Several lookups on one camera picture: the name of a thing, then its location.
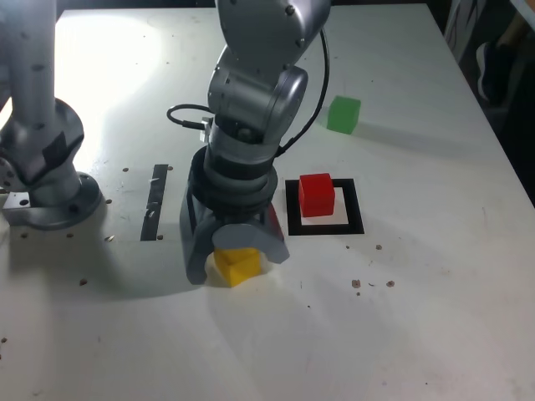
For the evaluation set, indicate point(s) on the black tape strip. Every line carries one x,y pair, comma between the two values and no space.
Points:
156,188

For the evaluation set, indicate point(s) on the white patterned panel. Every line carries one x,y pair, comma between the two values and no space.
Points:
457,25

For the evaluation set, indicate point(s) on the yellow cube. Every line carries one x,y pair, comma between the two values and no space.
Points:
240,271

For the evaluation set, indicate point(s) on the dark shoe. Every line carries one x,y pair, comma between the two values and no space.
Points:
493,71

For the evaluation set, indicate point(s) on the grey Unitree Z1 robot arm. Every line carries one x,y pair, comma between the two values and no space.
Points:
251,83

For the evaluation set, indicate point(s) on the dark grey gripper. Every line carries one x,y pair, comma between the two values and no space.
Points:
234,218

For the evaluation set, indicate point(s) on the green cube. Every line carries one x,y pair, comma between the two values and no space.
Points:
343,115

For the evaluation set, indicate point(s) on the small white camera bracket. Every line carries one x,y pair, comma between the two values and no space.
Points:
207,129

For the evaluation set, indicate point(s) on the square black tape outline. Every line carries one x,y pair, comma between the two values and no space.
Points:
326,229

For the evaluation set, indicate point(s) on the red cube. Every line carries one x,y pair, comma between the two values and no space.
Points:
317,196

